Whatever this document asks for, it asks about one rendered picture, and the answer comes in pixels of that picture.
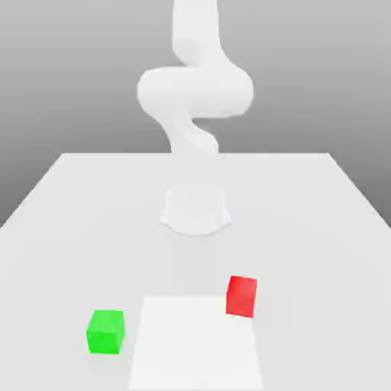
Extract small red cube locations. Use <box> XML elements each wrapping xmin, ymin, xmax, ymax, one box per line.
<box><xmin>225</xmin><ymin>275</ymin><xmax>258</xmax><ymax>319</ymax></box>

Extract small green cube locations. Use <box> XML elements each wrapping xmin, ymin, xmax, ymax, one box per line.
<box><xmin>86</xmin><ymin>309</ymin><xmax>126</xmax><ymax>356</ymax></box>

